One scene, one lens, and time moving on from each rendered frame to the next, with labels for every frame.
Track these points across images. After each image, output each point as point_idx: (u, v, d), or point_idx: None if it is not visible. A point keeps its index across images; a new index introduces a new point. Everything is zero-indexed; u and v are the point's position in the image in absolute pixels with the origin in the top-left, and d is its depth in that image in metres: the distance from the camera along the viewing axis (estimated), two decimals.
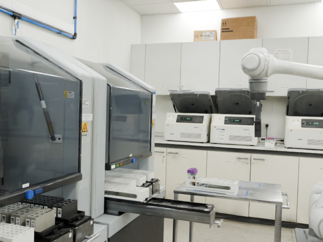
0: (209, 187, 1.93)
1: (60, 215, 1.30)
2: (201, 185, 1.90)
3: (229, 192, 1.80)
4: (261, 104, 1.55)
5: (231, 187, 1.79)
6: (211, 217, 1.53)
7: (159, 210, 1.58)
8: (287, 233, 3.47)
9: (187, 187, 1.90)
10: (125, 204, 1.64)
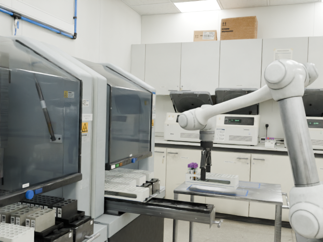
0: (209, 182, 1.93)
1: (60, 215, 1.30)
2: (201, 180, 1.90)
3: (229, 186, 1.80)
4: (207, 151, 1.87)
5: (231, 181, 1.79)
6: (211, 217, 1.53)
7: (159, 210, 1.58)
8: (287, 233, 3.47)
9: (187, 181, 1.90)
10: (125, 204, 1.64)
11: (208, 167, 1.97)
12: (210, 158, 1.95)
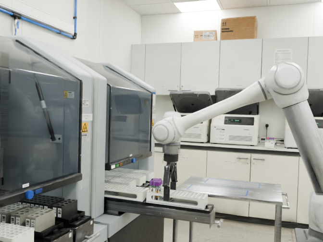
0: (174, 201, 1.65)
1: (60, 215, 1.30)
2: None
3: (196, 208, 1.53)
4: (172, 166, 1.60)
5: (199, 202, 1.53)
6: (211, 217, 1.53)
7: (159, 210, 1.58)
8: (287, 233, 3.47)
9: (148, 201, 1.61)
10: (125, 204, 1.64)
11: (173, 183, 1.69)
12: (176, 173, 1.68)
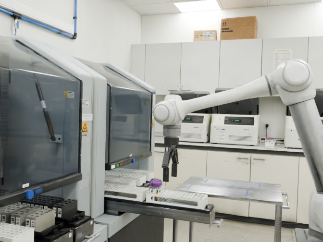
0: (174, 202, 1.65)
1: (60, 215, 1.30)
2: (165, 200, 1.63)
3: (196, 208, 1.53)
4: (172, 150, 1.60)
5: (199, 202, 1.53)
6: (211, 217, 1.53)
7: (159, 210, 1.58)
8: (287, 233, 3.47)
9: (148, 202, 1.61)
10: (125, 204, 1.64)
11: (174, 165, 1.70)
12: (177, 155, 1.69)
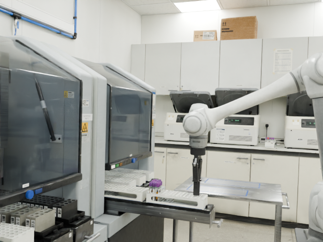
0: (174, 202, 1.65)
1: (60, 215, 1.30)
2: (165, 200, 1.63)
3: (196, 208, 1.53)
4: None
5: (199, 202, 1.53)
6: (211, 217, 1.53)
7: (159, 210, 1.58)
8: (287, 233, 3.47)
9: (148, 202, 1.61)
10: (125, 204, 1.64)
11: (196, 184, 1.56)
12: (193, 172, 1.55)
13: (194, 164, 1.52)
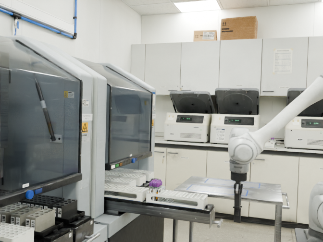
0: (174, 202, 1.65)
1: (60, 215, 1.30)
2: (165, 200, 1.63)
3: (196, 208, 1.53)
4: None
5: (199, 202, 1.53)
6: (211, 217, 1.53)
7: (159, 210, 1.58)
8: (287, 233, 3.47)
9: (148, 202, 1.61)
10: (125, 204, 1.64)
11: (237, 211, 1.50)
12: (234, 198, 1.49)
13: (237, 191, 1.46)
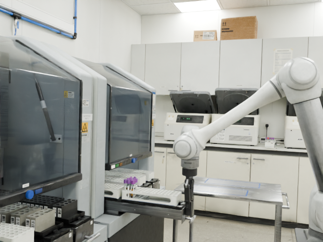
0: (150, 199, 1.70)
1: (60, 215, 1.30)
2: (140, 197, 1.67)
3: (169, 205, 1.58)
4: None
5: (171, 199, 1.57)
6: (183, 213, 1.57)
7: (134, 207, 1.62)
8: (287, 233, 3.47)
9: None
10: None
11: (188, 205, 1.58)
12: (184, 192, 1.57)
13: (186, 185, 1.53)
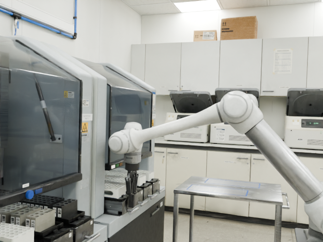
0: None
1: (60, 215, 1.30)
2: None
3: (111, 197, 1.68)
4: None
5: (114, 192, 1.68)
6: (125, 205, 1.68)
7: None
8: (287, 233, 3.47)
9: None
10: None
11: (130, 197, 1.68)
12: (127, 186, 1.67)
13: (127, 179, 1.64)
